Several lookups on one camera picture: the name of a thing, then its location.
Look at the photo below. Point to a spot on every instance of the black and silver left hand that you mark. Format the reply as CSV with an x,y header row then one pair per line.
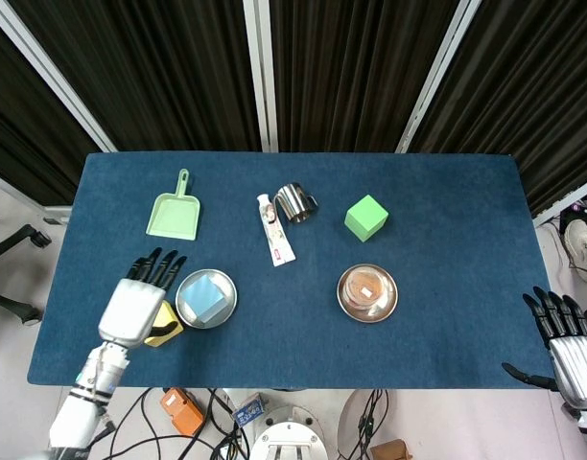
x,y
130,306

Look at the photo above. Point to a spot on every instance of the black and silver right hand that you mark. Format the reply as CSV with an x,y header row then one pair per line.
x,y
579,369

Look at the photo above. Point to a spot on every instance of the light blue cube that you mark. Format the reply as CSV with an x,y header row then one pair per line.
x,y
203,298

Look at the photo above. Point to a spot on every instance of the clear container with orange contents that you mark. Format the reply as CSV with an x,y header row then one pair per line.
x,y
367,290

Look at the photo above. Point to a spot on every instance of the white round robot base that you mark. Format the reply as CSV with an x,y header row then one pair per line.
x,y
288,433

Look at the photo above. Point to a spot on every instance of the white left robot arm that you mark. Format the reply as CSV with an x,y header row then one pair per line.
x,y
89,393

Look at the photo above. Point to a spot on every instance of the yellow foam cube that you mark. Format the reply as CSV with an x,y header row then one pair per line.
x,y
171,314

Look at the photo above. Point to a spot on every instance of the light green plastic dustpan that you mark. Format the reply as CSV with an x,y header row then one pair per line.
x,y
174,218

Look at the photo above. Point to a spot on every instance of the round steel plate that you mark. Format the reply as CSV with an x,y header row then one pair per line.
x,y
392,297
228,292

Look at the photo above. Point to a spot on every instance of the black office chair base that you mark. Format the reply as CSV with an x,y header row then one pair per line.
x,y
15,306

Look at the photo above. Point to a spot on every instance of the orange device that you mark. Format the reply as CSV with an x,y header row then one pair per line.
x,y
180,412

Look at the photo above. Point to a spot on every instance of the white sneaker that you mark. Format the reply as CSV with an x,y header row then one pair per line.
x,y
581,244

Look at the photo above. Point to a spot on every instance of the black device with pink light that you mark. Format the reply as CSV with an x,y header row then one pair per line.
x,y
579,213

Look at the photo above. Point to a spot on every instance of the small blue printed box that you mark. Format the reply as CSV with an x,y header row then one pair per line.
x,y
249,409

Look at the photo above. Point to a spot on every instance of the white printed tube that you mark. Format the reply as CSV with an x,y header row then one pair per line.
x,y
275,235

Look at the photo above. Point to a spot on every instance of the blue table cloth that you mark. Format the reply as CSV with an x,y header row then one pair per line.
x,y
293,354

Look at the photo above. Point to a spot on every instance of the stainless steel pitcher cup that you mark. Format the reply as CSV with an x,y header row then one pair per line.
x,y
293,201

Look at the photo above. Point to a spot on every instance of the brown cardboard box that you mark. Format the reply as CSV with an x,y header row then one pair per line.
x,y
389,450

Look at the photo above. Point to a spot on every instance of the white round floor disc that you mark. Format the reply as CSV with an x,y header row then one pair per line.
x,y
346,421

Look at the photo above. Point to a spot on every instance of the black pleated curtain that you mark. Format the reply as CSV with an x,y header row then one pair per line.
x,y
178,72

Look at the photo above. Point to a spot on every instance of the green foam cube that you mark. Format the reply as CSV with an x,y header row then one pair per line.
x,y
365,218

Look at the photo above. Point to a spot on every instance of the white frame post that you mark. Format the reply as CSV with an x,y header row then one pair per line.
x,y
58,84
435,76
262,76

